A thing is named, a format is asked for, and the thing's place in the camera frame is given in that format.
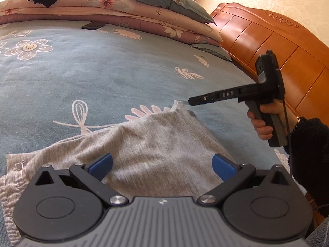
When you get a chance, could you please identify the grey drawstring pants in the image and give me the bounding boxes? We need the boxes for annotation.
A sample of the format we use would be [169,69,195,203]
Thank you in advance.
[0,100,242,247]

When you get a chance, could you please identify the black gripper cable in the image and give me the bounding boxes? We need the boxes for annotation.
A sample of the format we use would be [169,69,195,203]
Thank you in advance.
[282,96,293,161]

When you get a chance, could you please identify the person's right forearm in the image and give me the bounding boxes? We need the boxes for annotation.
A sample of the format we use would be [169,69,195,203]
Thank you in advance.
[283,117,329,211]

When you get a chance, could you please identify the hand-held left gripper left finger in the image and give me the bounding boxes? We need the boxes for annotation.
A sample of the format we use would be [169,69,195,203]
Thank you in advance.
[35,153,129,207]

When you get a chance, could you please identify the wooden headboard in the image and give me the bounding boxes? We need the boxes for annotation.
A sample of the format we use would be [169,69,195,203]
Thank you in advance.
[209,2,329,124]

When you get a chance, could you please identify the cream floral quilt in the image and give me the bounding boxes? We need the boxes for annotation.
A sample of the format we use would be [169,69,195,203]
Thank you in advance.
[0,0,224,43]

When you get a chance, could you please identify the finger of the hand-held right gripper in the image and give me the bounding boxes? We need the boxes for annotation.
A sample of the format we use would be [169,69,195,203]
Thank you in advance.
[188,92,220,106]

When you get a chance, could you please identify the person's right hand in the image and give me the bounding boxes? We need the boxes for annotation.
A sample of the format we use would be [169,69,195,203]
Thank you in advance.
[247,99,299,141]

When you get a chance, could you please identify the teal printed bed sheet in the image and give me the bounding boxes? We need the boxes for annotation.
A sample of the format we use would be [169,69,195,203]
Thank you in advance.
[0,19,293,247]

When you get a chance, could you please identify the thin teal pillow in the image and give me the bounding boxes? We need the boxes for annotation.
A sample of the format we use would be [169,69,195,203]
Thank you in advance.
[190,43,233,62]

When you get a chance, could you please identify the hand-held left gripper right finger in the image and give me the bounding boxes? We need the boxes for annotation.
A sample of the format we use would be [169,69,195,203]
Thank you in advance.
[198,154,291,207]

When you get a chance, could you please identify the black phone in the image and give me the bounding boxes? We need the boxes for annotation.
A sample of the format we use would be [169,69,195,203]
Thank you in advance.
[81,22,106,30]

